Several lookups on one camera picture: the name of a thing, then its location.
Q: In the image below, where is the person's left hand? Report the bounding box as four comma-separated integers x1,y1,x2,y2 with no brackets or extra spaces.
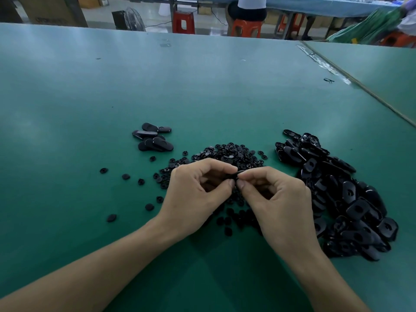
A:
159,158,240,239

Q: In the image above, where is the person's right hand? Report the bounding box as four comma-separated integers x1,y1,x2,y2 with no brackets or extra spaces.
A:
236,166,322,258

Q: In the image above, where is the person's right forearm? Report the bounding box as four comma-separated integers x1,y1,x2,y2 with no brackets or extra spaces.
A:
282,246,372,312

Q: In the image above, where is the person's left forearm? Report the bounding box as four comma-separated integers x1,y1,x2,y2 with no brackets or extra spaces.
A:
0,215,196,312

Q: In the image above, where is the pile of small black buttons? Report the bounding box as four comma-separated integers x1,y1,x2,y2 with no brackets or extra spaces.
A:
99,143,266,238

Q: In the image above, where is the group of black closed ovals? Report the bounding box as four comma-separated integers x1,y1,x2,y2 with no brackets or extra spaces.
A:
132,122,175,153

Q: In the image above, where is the pile of black open shells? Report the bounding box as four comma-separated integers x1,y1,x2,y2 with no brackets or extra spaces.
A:
275,129,399,262

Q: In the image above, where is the clear tape strip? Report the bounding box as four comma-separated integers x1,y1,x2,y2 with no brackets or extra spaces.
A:
296,44,352,85

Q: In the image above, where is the orange plastic stool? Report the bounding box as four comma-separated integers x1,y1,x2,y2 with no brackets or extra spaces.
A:
231,19,262,39
379,31,416,49

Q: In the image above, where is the red plastic stool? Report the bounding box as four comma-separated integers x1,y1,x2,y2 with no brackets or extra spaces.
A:
172,11,196,34
277,13,306,33

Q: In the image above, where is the black floor fan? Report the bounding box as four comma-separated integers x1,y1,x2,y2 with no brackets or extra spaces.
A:
112,8,146,31

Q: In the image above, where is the green cloth bundle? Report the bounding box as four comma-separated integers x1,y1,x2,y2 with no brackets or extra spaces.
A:
326,7,405,46

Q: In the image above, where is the brown cardboard box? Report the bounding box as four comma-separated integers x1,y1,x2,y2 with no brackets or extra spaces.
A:
17,0,89,28

